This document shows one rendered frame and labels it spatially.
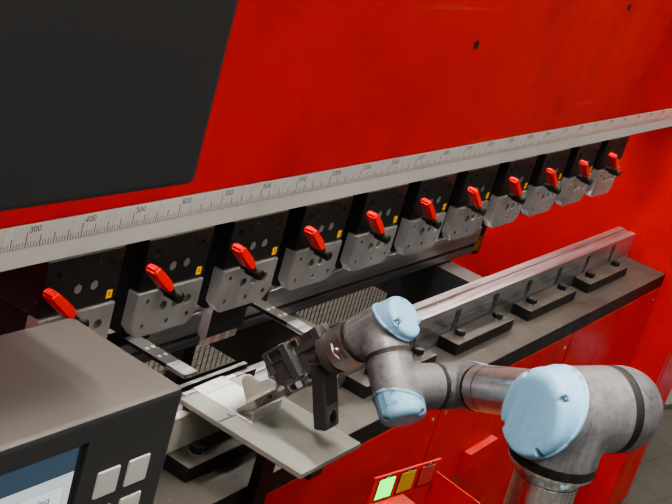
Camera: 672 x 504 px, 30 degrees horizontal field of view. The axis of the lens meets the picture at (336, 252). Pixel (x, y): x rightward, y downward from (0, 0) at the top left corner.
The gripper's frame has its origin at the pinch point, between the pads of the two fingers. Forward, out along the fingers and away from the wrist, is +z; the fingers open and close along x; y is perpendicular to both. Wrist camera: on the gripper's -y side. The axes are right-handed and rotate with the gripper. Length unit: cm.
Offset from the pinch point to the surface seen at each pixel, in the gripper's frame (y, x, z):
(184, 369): 11.4, 0.7, 10.1
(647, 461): -82, -273, 64
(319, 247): 19.5, -11.5, -18.7
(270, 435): -5.4, 4.5, -3.7
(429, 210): 19, -50, -21
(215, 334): 14.0, 2.1, -0.7
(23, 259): 30, 54, -20
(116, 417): 3, 107, -76
